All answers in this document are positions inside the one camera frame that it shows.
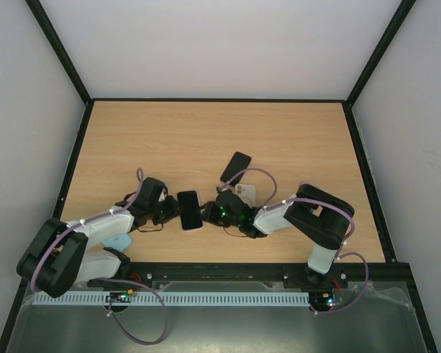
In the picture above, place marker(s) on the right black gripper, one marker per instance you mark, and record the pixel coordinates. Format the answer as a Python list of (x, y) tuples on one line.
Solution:
[(211, 212)]

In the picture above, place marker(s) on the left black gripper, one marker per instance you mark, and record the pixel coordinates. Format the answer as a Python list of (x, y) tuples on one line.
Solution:
[(173, 213)]

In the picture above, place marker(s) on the black screen phone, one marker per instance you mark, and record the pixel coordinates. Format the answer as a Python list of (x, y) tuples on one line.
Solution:
[(190, 209)]

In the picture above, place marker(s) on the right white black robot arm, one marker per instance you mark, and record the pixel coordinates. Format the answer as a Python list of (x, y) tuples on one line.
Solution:
[(322, 217)]

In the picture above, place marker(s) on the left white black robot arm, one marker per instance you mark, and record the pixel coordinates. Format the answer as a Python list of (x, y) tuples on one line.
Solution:
[(59, 256)]

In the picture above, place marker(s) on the cream white phone case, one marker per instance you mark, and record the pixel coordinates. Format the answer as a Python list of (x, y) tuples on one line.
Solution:
[(247, 193)]

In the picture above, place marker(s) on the light blue phone case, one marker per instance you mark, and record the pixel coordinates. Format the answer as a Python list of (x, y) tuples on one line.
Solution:
[(118, 242)]

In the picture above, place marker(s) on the dark red phone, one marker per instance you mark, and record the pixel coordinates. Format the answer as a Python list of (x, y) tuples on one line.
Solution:
[(237, 163)]

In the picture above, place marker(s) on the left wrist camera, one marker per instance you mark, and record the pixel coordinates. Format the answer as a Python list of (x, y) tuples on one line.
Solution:
[(152, 192)]

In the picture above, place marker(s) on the white slotted cable duct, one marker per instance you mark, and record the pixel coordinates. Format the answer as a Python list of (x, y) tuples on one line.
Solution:
[(177, 299)]

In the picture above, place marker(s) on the black aluminium frame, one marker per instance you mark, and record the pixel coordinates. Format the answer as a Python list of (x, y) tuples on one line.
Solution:
[(390, 271)]

